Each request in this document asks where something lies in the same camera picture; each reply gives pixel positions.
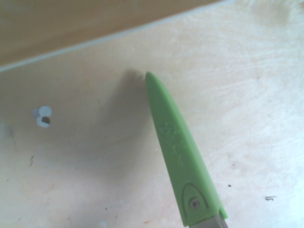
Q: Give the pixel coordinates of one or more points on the small white plastic piece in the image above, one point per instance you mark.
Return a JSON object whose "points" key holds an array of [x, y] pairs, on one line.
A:
{"points": [[44, 114]]}

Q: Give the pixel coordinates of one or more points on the green and black scissors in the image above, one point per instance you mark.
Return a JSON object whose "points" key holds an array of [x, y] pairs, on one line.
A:
{"points": [[175, 142]]}

